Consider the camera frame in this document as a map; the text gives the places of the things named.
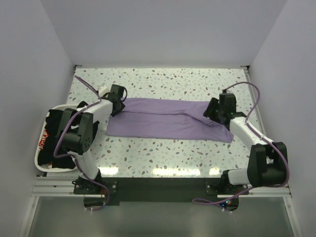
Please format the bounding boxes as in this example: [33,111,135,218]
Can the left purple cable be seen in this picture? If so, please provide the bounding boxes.
[53,75,112,212]

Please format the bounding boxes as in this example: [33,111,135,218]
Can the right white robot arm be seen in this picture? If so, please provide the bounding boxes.
[203,91,289,194]

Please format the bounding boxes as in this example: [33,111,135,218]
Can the white laundry basket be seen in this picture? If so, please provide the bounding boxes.
[34,103,79,173]

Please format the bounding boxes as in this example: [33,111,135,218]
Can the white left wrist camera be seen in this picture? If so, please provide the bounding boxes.
[98,84,110,97]

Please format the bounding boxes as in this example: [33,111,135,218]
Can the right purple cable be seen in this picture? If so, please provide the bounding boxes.
[192,81,289,206]

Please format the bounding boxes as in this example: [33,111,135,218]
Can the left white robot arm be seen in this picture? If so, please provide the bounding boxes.
[53,84,127,195]

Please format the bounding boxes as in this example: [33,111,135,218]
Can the black clothes in basket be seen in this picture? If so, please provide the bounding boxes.
[35,101,99,172]

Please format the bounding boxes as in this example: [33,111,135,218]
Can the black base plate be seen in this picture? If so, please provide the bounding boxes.
[76,177,247,207]

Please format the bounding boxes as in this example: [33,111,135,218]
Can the purple cable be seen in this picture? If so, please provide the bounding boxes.
[192,81,289,206]
[53,75,112,212]

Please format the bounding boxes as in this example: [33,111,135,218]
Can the purple t-shirt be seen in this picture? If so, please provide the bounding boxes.
[106,98,234,143]

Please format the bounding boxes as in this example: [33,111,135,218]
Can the aluminium rail frame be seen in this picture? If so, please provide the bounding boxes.
[33,68,290,208]

